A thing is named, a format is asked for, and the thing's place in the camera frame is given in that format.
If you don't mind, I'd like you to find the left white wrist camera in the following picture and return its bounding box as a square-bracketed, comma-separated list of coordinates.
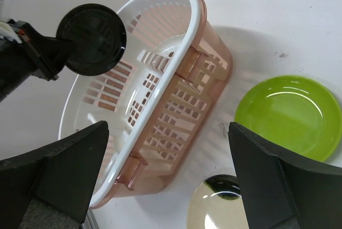
[0, 21, 22, 44]

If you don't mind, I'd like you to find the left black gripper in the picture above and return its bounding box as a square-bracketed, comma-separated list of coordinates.
[1, 21, 76, 102]

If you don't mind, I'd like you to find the green plate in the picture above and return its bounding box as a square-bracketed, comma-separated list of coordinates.
[234, 75, 341, 162]

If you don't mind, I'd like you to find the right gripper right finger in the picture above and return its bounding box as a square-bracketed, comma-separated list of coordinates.
[228, 122, 341, 228]

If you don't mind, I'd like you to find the white pink dish rack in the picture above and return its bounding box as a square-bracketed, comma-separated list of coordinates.
[59, 0, 232, 209]

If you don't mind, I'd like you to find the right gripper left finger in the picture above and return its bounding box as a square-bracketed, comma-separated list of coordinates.
[1, 121, 109, 228]

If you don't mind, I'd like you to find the cream plate with black patch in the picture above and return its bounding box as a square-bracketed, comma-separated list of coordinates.
[186, 174, 249, 229]

